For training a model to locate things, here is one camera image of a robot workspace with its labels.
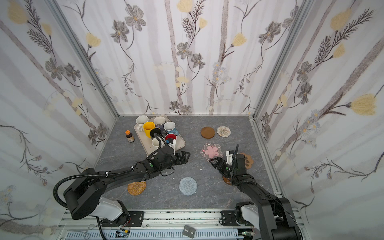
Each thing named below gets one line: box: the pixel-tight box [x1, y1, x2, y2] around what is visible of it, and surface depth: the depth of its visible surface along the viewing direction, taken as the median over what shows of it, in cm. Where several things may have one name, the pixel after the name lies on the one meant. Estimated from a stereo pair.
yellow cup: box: [143, 121, 160, 138], surface depth 106 cm
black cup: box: [150, 128, 162, 137], surface depth 102 cm
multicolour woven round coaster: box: [216, 126, 231, 138], surface depth 113 cm
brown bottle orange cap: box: [125, 130, 135, 143], surface depth 103 cm
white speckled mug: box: [136, 115, 149, 132], surface depth 109 cm
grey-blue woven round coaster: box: [179, 176, 198, 196], surface depth 86 cm
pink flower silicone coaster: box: [200, 142, 224, 161], surface depth 103 cm
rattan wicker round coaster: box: [127, 181, 147, 196], surface depth 85 cm
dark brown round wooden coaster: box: [200, 126, 215, 139], surface depth 113 cm
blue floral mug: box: [163, 121, 179, 136], surface depth 103 cm
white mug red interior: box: [164, 133, 177, 147], surface depth 99 cm
